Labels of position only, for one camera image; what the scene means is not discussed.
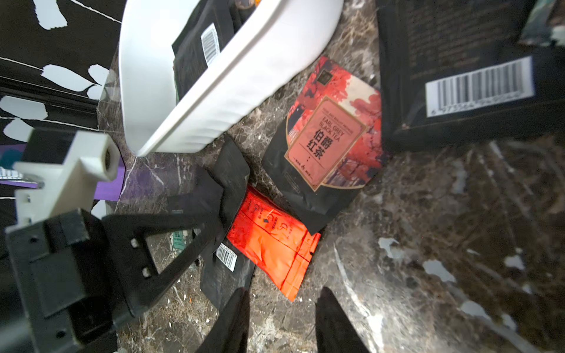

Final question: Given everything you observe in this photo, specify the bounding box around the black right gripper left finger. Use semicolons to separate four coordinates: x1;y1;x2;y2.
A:
196;288;250;353

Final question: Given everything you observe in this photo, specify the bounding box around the pink red tea bag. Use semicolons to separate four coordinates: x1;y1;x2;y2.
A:
262;57;388;233

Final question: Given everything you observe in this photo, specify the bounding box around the white storage box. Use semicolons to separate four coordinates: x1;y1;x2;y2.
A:
119;1;344;157

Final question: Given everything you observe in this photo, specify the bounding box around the black tea bag barcode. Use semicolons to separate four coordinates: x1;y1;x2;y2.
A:
376;1;564;151

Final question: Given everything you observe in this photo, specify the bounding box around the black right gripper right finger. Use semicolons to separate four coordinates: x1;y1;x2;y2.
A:
315;287;369;353

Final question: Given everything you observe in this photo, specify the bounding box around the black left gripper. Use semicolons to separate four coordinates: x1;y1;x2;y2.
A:
0;129;226;353

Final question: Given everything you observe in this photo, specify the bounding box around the purple metronome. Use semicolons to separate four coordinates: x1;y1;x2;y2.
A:
1;144;126;201

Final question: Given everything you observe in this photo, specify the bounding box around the black tea bag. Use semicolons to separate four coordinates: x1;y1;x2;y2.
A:
167;134;257;312
172;1;235;100

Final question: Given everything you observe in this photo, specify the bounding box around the orange red foil tea bag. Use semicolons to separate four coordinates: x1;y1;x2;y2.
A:
227;186;321;302

